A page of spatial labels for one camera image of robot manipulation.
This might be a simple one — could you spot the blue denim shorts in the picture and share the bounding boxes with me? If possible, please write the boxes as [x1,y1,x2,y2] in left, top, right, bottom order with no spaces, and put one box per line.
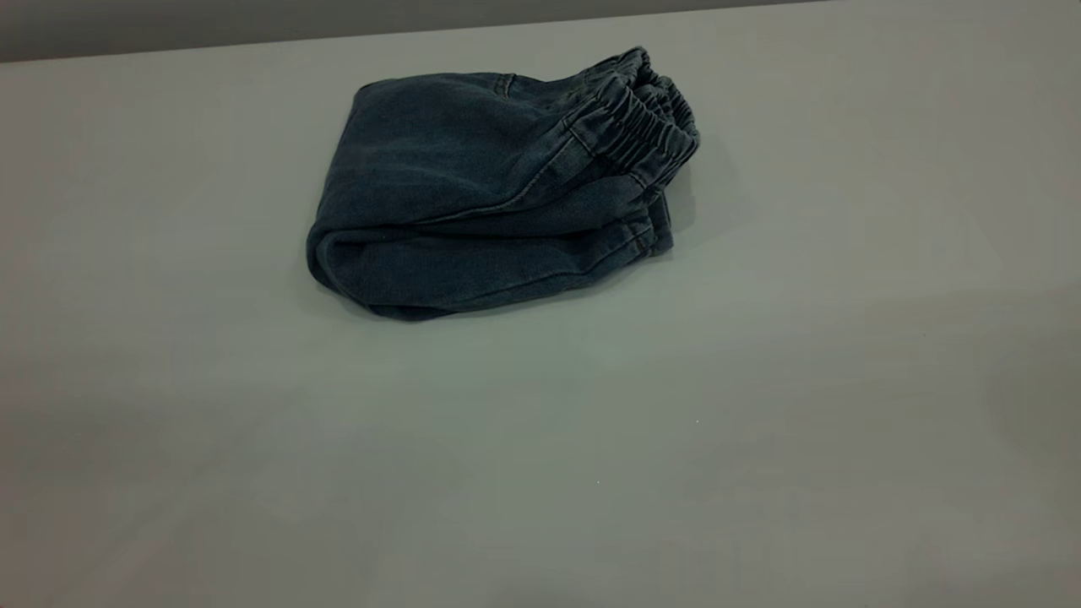
[306,46,702,323]

